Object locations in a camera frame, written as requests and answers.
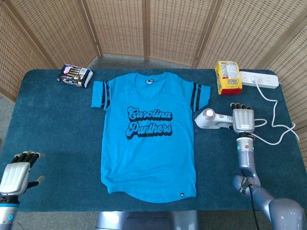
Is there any blue Carolina Panthers t-shirt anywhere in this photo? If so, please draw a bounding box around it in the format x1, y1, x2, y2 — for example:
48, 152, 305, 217
90, 71, 212, 204

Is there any white handheld steamer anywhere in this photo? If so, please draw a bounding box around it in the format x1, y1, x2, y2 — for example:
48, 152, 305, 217
194, 108, 235, 130

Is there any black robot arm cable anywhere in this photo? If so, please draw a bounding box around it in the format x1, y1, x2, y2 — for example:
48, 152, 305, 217
248, 183, 261, 230

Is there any yellow red snack package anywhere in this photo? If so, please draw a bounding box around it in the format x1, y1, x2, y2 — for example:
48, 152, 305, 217
214, 60, 243, 96

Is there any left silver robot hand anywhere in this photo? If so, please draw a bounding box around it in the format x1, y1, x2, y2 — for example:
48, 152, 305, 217
0, 150, 46, 197

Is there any grey robot torso base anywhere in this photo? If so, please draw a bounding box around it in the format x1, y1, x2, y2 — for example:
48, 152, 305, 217
95, 210, 200, 230

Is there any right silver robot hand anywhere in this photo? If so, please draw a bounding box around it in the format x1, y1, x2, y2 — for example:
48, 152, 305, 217
229, 102, 257, 135

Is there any dark teal table carpet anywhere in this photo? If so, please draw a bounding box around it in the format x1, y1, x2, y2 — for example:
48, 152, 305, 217
0, 69, 307, 213

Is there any dark snack package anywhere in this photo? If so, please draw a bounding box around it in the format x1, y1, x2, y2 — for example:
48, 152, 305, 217
57, 63, 94, 89

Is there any white power strip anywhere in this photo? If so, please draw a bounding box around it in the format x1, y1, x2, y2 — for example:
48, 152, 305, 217
239, 71, 280, 89

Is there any white power cord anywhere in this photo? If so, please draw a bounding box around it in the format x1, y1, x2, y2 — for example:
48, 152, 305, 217
251, 81, 300, 146

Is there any wicker folding screen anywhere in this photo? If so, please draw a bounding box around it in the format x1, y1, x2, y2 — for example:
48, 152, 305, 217
0, 0, 307, 131

